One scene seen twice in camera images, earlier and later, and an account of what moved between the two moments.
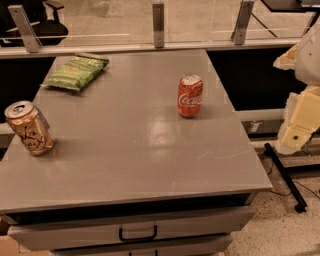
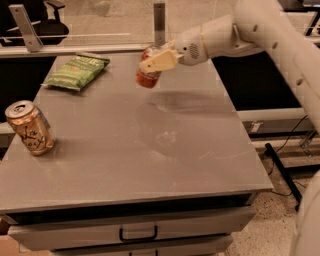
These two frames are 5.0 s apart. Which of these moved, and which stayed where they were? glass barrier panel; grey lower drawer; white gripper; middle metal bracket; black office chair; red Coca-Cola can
Moved: red Coca-Cola can; white gripper
Stayed: middle metal bracket; black office chair; grey lower drawer; glass barrier panel
